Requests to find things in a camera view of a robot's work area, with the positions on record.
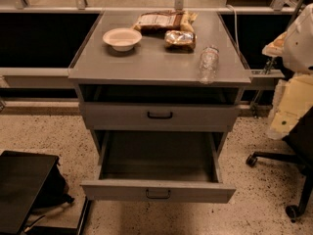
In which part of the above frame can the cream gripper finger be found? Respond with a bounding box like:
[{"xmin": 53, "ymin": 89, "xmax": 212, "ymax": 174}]
[
  {"xmin": 262, "ymin": 32, "xmax": 287, "ymax": 57},
  {"xmin": 267, "ymin": 74, "xmax": 313, "ymax": 140}
]

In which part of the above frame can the clear plastic water bottle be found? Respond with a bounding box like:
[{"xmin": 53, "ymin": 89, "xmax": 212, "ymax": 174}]
[{"xmin": 200, "ymin": 45, "xmax": 219, "ymax": 84}]

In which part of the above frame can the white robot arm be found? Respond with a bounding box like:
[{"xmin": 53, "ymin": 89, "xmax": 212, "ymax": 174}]
[{"xmin": 262, "ymin": 4, "xmax": 313, "ymax": 139}]

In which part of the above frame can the grey drawer cabinet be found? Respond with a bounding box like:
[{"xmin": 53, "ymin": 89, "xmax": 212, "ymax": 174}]
[{"xmin": 69, "ymin": 10, "xmax": 250, "ymax": 150}]

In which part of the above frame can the open grey lower drawer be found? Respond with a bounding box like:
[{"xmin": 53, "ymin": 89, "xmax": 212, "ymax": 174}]
[{"xmin": 81, "ymin": 131, "xmax": 236, "ymax": 204}]

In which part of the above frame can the closed grey upper drawer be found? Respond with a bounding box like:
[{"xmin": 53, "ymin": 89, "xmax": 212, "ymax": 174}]
[{"xmin": 79, "ymin": 102, "xmax": 239, "ymax": 132}]

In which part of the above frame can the black office chair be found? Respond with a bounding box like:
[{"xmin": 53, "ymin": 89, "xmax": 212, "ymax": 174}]
[{"xmin": 246, "ymin": 107, "xmax": 313, "ymax": 220}]

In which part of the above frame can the shiny foil chip bag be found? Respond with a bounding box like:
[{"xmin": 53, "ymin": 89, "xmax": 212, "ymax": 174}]
[{"xmin": 164, "ymin": 30, "xmax": 197, "ymax": 51}]

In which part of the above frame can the brown snack bag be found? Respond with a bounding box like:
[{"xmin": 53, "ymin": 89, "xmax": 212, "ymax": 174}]
[{"xmin": 133, "ymin": 10, "xmax": 198, "ymax": 32}]

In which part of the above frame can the white paper bowl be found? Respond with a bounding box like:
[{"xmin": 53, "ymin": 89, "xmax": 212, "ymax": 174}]
[{"xmin": 103, "ymin": 28, "xmax": 142, "ymax": 52}]

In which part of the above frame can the white cable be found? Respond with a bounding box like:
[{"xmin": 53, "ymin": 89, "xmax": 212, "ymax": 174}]
[{"xmin": 226, "ymin": 4, "xmax": 242, "ymax": 58}]

